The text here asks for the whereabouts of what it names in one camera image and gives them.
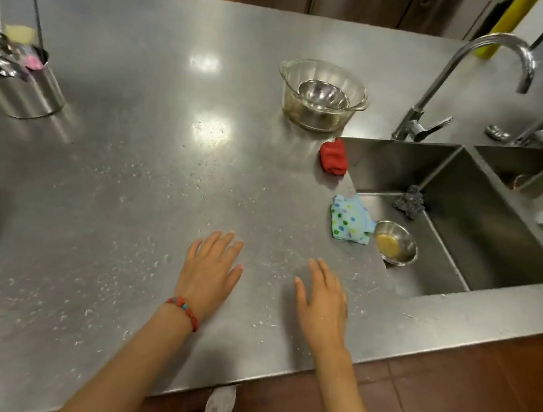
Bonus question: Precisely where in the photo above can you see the clear glass bowl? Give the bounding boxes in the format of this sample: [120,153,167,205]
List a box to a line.
[271,55,374,139]

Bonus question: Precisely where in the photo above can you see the steel bowl in glass bowl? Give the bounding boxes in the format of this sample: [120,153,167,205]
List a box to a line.
[294,78,353,118]

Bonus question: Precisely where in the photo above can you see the steel utensil holder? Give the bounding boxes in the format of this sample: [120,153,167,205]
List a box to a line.
[0,40,73,125]

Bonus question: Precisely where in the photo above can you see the white shoe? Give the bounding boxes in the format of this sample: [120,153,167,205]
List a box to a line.
[203,381,241,412]

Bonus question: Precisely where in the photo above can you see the person's left hand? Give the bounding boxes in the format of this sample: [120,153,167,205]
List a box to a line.
[171,225,249,327]

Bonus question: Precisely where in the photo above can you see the person's left forearm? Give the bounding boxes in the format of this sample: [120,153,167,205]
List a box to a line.
[52,289,199,412]

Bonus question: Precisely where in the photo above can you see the large steel sink basin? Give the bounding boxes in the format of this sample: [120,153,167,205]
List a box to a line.
[320,129,543,316]

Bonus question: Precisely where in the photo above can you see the thin black stick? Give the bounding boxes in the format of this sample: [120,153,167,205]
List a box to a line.
[24,0,53,52]

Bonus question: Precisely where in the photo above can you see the small steel sauce bowl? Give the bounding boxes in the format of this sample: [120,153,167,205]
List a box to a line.
[369,218,422,269]

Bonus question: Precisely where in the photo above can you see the steel wool scrubber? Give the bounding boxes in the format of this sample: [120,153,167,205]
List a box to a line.
[390,182,428,222]

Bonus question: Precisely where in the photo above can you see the curved steel faucet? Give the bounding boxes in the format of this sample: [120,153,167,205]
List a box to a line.
[391,20,541,158]

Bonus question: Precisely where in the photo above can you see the yellow pole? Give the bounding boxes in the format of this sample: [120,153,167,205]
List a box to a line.
[474,0,539,66]

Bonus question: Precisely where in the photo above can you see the person's right forearm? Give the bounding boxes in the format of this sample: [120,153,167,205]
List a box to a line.
[307,344,400,412]

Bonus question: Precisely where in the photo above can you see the yellow sponge brush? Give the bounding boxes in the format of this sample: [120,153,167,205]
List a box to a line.
[1,22,39,47]

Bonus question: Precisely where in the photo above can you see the person's right hand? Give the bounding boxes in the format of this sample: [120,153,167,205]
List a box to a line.
[285,255,357,359]

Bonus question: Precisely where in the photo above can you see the red bead bracelet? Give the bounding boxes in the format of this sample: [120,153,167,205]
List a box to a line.
[162,295,203,333]

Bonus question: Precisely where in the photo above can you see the red cloth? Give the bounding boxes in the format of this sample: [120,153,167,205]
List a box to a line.
[316,135,353,178]

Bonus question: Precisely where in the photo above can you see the polka dot cloth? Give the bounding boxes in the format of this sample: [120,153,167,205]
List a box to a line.
[326,192,381,247]

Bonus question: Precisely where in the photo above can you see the pink utensil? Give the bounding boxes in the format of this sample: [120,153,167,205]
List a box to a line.
[22,52,46,72]

